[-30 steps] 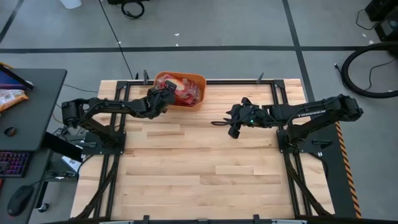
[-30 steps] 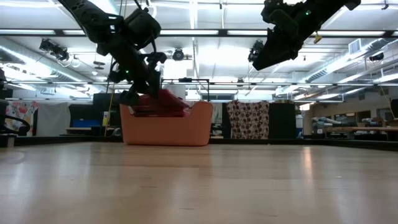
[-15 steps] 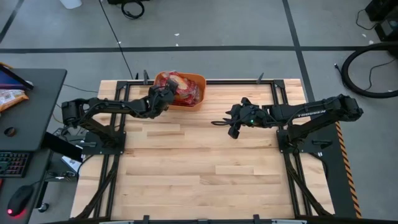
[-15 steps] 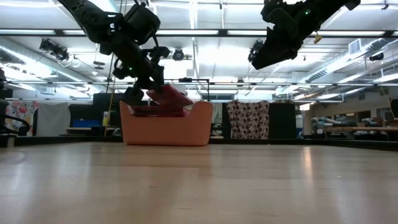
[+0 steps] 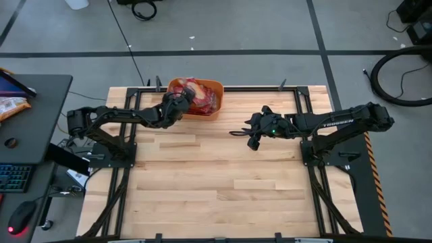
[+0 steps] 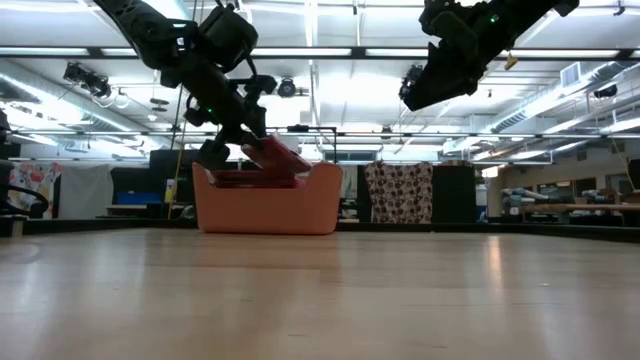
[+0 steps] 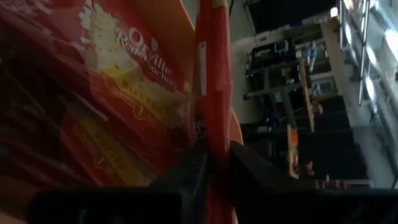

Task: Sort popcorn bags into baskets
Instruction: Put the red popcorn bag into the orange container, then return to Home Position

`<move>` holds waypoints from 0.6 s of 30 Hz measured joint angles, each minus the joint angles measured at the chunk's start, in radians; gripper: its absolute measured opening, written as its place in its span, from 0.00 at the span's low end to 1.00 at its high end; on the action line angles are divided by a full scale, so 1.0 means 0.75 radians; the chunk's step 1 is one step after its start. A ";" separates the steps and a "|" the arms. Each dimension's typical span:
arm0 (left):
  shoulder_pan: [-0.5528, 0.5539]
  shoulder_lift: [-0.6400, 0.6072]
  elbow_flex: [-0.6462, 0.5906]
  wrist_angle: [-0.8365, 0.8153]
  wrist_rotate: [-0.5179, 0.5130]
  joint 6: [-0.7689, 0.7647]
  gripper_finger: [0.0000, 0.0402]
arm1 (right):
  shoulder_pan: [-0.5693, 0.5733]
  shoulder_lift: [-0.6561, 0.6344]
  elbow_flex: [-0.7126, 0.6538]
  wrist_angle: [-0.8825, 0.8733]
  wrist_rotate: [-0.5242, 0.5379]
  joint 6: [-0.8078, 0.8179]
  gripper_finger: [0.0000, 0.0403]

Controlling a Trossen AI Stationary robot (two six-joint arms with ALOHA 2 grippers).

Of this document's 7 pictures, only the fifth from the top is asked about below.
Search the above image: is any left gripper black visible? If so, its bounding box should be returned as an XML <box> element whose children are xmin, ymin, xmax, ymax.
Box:
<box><xmin>161</xmin><ymin>86</ymin><xmax>197</xmax><ymax>122</ymax></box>

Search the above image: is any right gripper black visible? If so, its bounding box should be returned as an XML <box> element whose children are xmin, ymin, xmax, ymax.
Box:
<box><xmin>229</xmin><ymin>106</ymin><xmax>290</xmax><ymax>151</ymax></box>

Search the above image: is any red popcorn bag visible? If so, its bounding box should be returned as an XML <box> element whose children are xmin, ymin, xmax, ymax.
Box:
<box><xmin>194</xmin><ymin>83</ymin><xmax>219</xmax><ymax>114</ymax></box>
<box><xmin>188</xmin><ymin>103</ymin><xmax>217</xmax><ymax>117</ymax></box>
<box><xmin>170</xmin><ymin>77</ymin><xmax>204</xmax><ymax>102</ymax></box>

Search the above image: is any orange plastic basket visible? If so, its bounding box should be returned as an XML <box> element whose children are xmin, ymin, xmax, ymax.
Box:
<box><xmin>167</xmin><ymin>77</ymin><xmax>225</xmax><ymax>122</ymax></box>

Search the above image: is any black side platform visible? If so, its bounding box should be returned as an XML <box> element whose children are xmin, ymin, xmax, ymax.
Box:
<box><xmin>337</xmin><ymin>136</ymin><xmax>389</xmax><ymax>238</ymax></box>

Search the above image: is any white printed paper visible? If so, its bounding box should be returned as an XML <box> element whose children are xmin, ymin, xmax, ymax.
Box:
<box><xmin>66</xmin><ymin>167</ymin><xmax>89</xmax><ymax>187</ymax></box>

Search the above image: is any white bin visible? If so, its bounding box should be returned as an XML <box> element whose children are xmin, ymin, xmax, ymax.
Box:
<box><xmin>63</xmin><ymin>0</ymin><xmax>90</xmax><ymax>11</ymax></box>

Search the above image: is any black yellow hazard tape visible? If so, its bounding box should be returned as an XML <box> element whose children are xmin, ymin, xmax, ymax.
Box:
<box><xmin>363</xmin><ymin>136</ymin><xmax>394</xmax><ymax>238</ymax></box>

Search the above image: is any black desk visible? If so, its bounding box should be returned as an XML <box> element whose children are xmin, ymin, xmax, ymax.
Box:
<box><xmin>0</xmin><ymin>73</ymin><xmax>74</xmax><ymax>243</ymax></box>

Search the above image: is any orange snack bag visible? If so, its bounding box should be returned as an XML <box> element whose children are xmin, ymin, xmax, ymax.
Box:
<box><xmin>0</xmin><ymin>97</ymin><xmax>32</xmax><ymax>123</ymax></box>

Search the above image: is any laptop with purple screen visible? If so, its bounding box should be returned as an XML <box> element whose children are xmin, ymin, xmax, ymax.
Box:
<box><xmin>0</xmin><ymin>68</ymin><xmax>38</xmax><ymax>99</ymax></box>

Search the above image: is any black backlit keyboard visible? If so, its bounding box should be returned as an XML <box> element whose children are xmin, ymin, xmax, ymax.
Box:
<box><xmin>0</xmin><ymin>163</ymin><xmax>35</xmax><ymax>194</ymax></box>

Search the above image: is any black equipment case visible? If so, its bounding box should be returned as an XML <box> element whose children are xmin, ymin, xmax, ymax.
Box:
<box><xmin>396</xmin><ymin>0</ymin><xmax>432</xmax><ymax>47</ymax></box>

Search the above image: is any black mouse red light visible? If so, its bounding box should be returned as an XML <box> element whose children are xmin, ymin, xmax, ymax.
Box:
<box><xmin>7</xmin><ymin>200</ymin><xmax>38</xmax><ymax>236</ymax></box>

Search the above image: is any black aluminium table frame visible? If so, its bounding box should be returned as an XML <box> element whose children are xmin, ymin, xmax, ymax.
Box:
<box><xmin>78</xmin><ymin>85</ymin><xmax>365</xmax><ymax>243</ymax></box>

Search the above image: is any coiled black cable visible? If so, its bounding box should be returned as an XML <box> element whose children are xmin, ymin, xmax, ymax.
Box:
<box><xmin>130</xmin><ymin>0</ymin><xmax>158</xmax><ymax>22</ymax></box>

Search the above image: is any long black floor cable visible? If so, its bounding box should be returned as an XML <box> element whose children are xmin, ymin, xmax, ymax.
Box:
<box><xmin>106</xmin><ymin>0</ymin><xmax>146</xmax><ymax>87</ymax></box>

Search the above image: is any large black hose ring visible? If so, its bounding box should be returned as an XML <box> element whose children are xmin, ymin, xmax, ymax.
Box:
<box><xmin>369</xmin><ymin>45</ymin><xmax>432</xmax><ymax>108</ymax></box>

